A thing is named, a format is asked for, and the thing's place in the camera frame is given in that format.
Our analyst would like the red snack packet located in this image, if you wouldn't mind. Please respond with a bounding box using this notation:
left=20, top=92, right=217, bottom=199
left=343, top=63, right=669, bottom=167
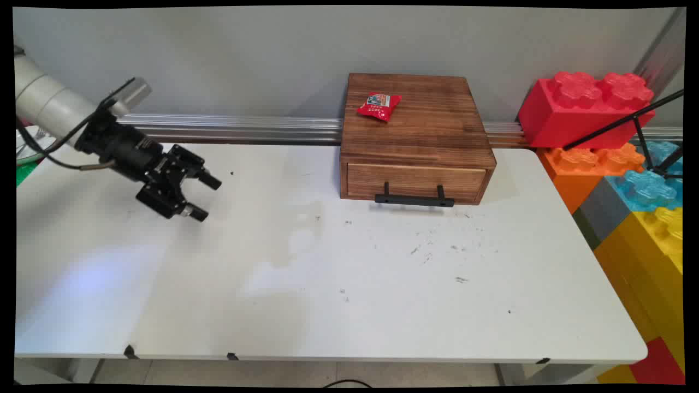
left=357, top=92, right=402, bottom=122

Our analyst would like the light blue giant toy brick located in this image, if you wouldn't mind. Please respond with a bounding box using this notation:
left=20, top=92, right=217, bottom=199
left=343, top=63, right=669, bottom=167
left=606, top=140, right=683, bottom=212

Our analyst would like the black cable with grey sleeve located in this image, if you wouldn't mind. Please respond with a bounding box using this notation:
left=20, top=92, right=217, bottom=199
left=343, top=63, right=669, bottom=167
left=16, top=120, right=116, bottom=171

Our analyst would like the aluminium post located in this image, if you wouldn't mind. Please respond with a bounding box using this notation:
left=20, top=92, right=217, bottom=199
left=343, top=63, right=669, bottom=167
left=633, top=8, right=686, bottom=99

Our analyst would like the grey giant toy brick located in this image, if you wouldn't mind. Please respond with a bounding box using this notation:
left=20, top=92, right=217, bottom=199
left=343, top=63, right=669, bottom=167
left=572, top=177, right=635, bottom=251

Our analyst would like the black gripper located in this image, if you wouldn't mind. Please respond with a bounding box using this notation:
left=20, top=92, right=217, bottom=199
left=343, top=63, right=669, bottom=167
left=75, top=112, right=222, bottom=222

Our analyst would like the yellow giant toy brick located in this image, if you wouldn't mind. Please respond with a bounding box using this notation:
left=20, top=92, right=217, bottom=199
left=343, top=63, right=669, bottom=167
left=594, top=206, right=684, bottom=373

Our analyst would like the green board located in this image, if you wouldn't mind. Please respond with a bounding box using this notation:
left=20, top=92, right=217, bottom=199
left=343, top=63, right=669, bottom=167
left=16, top=160, right=43, bottom=187

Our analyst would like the black tripod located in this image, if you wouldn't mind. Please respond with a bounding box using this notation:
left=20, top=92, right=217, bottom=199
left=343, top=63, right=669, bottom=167
left=562, top=89, right=685, bottom=180

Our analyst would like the brown wooden drawer cabinet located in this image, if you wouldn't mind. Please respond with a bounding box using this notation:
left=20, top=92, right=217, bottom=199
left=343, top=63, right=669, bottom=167
left=340, top=73, right=497, bottom=206

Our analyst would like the small red toy brick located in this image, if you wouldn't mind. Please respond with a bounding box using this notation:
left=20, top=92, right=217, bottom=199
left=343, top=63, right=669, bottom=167
left=630, top=336, right=686, bottom=385

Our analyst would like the red giant toy brick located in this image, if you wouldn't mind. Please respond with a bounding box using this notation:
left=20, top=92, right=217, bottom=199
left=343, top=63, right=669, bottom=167
left=517, top=71, right=656, bottom=150

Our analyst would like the orange giant toy brick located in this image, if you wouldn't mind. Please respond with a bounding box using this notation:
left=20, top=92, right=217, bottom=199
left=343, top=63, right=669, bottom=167
left=537, top=142, right=646, bottom=215

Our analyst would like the white plate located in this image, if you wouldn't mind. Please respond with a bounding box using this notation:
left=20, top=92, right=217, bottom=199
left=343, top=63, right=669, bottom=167
left=16, top=126, right=58, bottom=164

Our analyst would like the aluminium rail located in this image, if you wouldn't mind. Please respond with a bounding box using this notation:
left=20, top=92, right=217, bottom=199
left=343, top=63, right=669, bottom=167
left=117, top=114, right=683, bottom=149

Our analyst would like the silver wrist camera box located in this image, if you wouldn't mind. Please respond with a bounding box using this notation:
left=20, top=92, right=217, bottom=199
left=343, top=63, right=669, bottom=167
left=109, top=78, right=152, bottom=116

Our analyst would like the thin black cable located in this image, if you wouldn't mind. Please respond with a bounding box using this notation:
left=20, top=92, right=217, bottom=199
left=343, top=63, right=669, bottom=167
left=52, top=101, right=110, bottom=149

